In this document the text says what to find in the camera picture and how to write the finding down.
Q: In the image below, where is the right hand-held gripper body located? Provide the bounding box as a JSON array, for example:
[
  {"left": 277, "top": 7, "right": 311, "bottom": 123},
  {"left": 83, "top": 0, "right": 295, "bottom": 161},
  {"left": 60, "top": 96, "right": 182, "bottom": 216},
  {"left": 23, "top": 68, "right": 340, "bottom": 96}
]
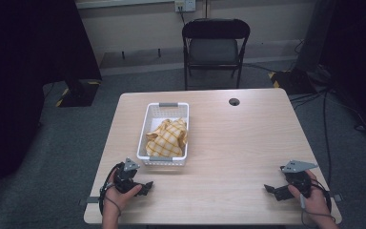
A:
[{"left": 279, "top": 159, "right": 319, "bottom": 198}]

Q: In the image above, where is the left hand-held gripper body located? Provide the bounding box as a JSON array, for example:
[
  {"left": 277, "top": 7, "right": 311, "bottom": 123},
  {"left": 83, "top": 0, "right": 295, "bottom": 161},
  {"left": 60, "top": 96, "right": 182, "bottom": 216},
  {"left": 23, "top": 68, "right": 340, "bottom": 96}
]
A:
[{"left": 112, "top": 157, "right": 141, "bottom": 195}]

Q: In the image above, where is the yellow checked cloth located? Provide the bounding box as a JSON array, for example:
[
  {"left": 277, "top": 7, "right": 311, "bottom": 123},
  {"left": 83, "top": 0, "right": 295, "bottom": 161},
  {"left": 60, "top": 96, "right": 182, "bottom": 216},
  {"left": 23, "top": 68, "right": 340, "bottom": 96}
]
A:
[{"left": 145, "top": 117, "right": 189, "bottom": 157}]

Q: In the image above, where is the white plastic basket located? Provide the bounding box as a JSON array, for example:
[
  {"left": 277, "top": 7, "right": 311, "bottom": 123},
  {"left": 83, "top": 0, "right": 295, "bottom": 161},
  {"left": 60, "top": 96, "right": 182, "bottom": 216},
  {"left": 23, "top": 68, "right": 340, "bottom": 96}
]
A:
[{"left": 135, "top": 101, "right": 191, "bottom": 167}]

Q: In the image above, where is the person's left hand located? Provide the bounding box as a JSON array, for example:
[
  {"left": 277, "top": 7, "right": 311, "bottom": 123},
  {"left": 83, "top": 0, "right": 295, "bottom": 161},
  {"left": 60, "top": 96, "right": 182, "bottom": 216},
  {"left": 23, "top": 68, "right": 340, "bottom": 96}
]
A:
[{"left": 102, "top": 173, "right": 143, "bottom": 218}]

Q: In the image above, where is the person's right hand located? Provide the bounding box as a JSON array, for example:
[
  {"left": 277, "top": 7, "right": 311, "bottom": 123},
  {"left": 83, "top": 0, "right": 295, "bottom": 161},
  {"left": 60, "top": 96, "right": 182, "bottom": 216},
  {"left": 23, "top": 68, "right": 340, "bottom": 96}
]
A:
[{"left": 287, "top": 169, "right": 332, "bottom": 222}]

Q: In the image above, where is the black striped stand base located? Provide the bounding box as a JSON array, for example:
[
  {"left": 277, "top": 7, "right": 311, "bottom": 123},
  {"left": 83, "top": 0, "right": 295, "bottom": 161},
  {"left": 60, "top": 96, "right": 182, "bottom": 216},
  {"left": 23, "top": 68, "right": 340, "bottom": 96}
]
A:
[
  {"left": 268, "top": 68, "right": 318, "bottom": 95},
  {"left": 55, "top": 78, "right": 103, "bottom": 109}
]

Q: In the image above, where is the black folding chair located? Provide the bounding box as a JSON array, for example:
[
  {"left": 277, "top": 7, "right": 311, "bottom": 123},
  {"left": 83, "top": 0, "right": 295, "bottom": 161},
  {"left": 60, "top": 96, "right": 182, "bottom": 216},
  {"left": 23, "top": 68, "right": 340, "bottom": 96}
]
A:
[{"left": 181, "top": 17, "right": 252, "bottom": 92}]

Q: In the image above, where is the black curtain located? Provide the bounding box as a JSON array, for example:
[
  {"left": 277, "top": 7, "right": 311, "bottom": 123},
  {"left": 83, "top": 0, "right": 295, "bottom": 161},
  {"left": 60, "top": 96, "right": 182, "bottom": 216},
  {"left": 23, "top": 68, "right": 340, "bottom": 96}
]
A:
[{"left": 0, "top": 0, "right": 103, "bottom": 211}]

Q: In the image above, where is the grey right gripper cable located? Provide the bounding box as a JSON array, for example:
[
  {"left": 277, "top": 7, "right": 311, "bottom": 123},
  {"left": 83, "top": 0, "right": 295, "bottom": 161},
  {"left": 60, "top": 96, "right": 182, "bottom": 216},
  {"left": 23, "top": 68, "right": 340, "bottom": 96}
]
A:
[{"left": 299, "top": 177, "right": 337, "bottom": 229}]

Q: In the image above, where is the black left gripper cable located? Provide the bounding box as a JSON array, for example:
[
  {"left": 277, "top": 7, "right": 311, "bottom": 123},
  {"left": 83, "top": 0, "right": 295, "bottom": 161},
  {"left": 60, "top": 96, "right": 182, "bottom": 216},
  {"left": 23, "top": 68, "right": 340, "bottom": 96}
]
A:
[{"left": 98, "top": 161, "right": 126, "bottom": 218}]

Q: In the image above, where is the black plug cable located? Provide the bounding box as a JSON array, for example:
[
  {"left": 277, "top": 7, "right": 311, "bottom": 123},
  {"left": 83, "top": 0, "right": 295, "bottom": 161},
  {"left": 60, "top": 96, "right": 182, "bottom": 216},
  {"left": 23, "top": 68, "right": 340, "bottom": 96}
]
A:
[{"left": 178, "top": 6, "right": 187, "bottom": 27}]

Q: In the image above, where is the white wall socket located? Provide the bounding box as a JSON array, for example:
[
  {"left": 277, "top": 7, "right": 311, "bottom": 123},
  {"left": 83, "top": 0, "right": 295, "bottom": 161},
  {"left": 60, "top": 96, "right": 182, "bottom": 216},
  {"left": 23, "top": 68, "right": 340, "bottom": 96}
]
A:
[{"left": 174, "top": 0, "right": 197, "bottom": 13}]

